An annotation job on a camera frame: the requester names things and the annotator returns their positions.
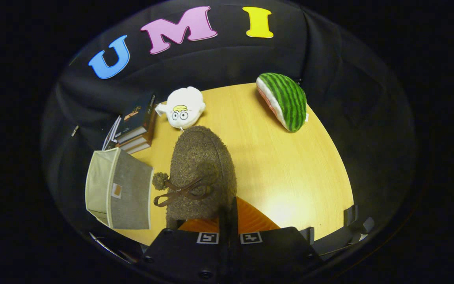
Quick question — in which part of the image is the brown book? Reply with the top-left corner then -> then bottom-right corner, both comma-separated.
121,140 -> 151,155
117,132 -> 153,149

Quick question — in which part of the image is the white booklet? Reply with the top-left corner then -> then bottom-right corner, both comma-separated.
102,116 -> 122,151

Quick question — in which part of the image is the black hardcover book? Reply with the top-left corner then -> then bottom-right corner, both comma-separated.
115,93 -> 156,144

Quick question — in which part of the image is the white plush toy with eyes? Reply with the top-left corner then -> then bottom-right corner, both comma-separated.
155,86 -> 206,131

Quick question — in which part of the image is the brown fuzzy shoe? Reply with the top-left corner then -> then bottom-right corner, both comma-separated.
152,125 -> 237,230

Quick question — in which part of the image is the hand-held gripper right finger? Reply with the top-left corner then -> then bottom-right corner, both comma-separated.
231,196 -> 324,284

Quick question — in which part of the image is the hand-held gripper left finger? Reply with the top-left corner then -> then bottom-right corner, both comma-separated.
140,205 -> 231,284

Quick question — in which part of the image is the watermelon slice plush toy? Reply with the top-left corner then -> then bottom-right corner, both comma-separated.
256,72 -> 309,133

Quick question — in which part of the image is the grey fabric storage box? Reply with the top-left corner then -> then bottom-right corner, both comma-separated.
85,147 -> 154,230

